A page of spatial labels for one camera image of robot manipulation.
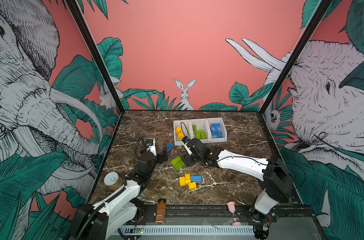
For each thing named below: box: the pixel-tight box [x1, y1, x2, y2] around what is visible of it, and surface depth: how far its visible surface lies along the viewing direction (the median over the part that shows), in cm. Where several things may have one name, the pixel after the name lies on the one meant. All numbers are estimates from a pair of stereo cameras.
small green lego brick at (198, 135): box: [195, 132, 202, 140], surface depth 106 cm
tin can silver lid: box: [103, 171, 123, 190], surface depth 81 cm
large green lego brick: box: [170, 156, 185, 170], surface depth 92 cm
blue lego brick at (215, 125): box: [211, 123, 221, 129], surface depth 113 cm
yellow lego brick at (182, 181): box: [179, 176, 186, 186], surface depth 85 cm
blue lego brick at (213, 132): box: [210, 126, 218, 136], surface depth 106 cm
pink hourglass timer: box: [226, 201, 242, 226], surface depth 74 cm
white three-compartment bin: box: [173, 117, 228, 146], surface depth 106 cm
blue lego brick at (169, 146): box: [166, 142, 174, 152], surface depth 100 cm
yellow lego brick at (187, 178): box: [184, 173, 191, 185], surface depth 86 cm
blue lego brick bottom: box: [191, 175, 203, 182], surface depth 86 cm
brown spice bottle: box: [155, 198, 167, 225], surface depth 73 cm
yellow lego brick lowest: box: [188, 181, 197, 191], surface depth 83 cm
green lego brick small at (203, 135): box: [199, 129, 207, 139], surface depth 106 cm
